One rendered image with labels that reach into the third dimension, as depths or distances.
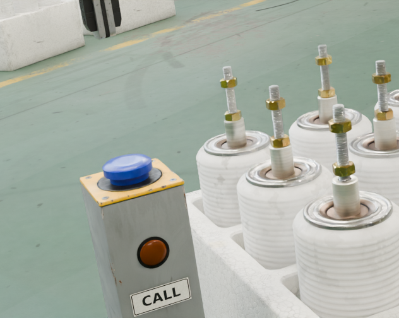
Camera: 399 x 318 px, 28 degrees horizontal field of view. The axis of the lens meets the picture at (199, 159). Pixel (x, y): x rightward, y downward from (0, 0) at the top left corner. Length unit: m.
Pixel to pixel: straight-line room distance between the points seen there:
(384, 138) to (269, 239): 0.16
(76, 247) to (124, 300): 0.68
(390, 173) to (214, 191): 0.20
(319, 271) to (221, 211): 0.23
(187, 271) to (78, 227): 0.76
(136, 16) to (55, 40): 0.47
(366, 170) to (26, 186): 0.99
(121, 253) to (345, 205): 0.19
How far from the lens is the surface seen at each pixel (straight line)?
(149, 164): 0.63
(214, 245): 0.82
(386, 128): 0.82
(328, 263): 0.66
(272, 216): 0.76
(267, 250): 0.77
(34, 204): 1.55
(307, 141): 0.90
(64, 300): 1.17
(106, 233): 0.62
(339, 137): 0.66
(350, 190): 0.67
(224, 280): 0.81
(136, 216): 0.62
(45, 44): 3.01
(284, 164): 0.77
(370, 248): 0.65
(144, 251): 0.63
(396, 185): 0.80
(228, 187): 0.86
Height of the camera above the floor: 0.53
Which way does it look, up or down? 19 degrees down
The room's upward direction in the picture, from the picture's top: 9 degrees counter-clockwise
